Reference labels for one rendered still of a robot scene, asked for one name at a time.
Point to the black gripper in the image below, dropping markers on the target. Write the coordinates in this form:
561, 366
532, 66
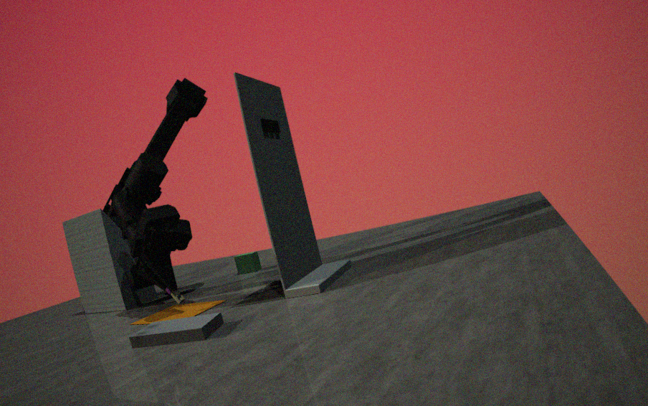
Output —
142, 227

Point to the orange flat square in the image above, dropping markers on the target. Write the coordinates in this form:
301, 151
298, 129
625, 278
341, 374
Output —
178, 311

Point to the grey panel with socket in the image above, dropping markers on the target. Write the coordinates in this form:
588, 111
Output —
281, 191

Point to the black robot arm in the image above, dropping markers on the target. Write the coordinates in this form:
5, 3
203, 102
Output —
139, 185

